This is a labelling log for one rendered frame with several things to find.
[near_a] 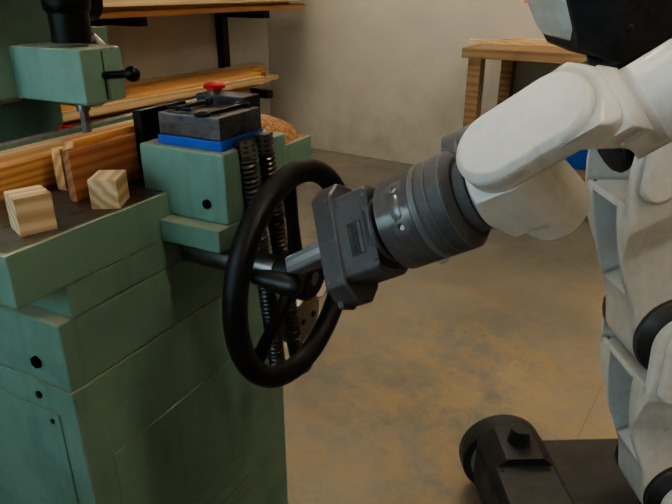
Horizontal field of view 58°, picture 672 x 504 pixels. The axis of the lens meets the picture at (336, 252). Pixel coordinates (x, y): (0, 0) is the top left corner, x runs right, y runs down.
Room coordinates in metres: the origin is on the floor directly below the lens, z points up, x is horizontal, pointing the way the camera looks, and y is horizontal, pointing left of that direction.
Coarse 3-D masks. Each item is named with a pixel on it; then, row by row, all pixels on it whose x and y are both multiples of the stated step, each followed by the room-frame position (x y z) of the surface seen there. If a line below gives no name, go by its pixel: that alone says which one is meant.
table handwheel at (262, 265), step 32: (288, 192) 0.66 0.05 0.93; (256, 224) 0.60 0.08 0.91; (288, 224) 0.68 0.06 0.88; (192, 256) 0.75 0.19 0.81; (224, 256) 0.73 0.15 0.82; (256, 256) 0.71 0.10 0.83; (224, 288) 0.58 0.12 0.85; (224, 320) 0.57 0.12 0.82; (320, 320) 0.75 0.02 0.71; (256, 352) 0.61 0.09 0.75; (320, 352) 0.72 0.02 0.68; (256, 384) 0.60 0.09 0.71
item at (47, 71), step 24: (24, 48) 0.85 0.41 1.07; (48, 48) 0.83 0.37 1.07; (72, 48) 0.82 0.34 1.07; (96, 48) 0.83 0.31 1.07; (24, 72) 0.85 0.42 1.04; (48, 72) 0.83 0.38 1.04; (72, 72) 0.81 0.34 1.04; (96, 72) 0.82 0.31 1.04; (24, 96) 0.86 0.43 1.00; (48, 96) 0.83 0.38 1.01; (72, 96) 0.81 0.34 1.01; (96, 96) 0.81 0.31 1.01; (120, 96) 0.85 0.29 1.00
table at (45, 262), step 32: (288, 160) 1.01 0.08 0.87; (64, 192) 0.75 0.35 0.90; (160, 192) 0.75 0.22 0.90; (0, 224) 0.63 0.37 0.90; (64, 224) 0.63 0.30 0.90; (96, 224) 0.65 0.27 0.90; (128, 224) 0.69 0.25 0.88; (160, 224) 0.73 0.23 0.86; (192, 224) 0.71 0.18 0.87; (0, 256) 0.55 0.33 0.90; (32, 256) 0.57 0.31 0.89; (64, 256) 0.60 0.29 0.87; (96, 256) 0.64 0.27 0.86; (0, 288) 0.56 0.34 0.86; (32, 288) 0.57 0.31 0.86
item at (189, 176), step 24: (144, 144) 0.77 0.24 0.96; (168, 144) 0.76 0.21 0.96; (144, 168) 0.77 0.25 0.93; (168, 168) 0.75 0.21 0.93; (192, 168) 0.73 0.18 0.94; (216, 168) 0.71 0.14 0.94; (168, 192) 0.75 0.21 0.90; (192, 192) 0.73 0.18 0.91; (216, 192) 0.71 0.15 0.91; (240, 192) 0.73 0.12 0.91; (192, 216) 0.73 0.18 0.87; (216, 216) 0.71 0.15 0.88; (240, 216) 0.73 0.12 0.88
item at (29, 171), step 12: (36, 156) 0.78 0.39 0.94; (48, 156) 0.78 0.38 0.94; (0, 168) 0.72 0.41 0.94; (12, 168) 0.73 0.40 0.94; (24, 168) 0.75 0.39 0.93; (36, 168) 0.76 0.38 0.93; (48, 168) 0.78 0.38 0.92; (0, 180) 0.72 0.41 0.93; (12, 180) 0.73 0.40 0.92; (24, 180) 0.75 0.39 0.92; (36, 180) 0.76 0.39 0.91; (48, 180) 0.78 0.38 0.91; (0, 192) 0.72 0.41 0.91
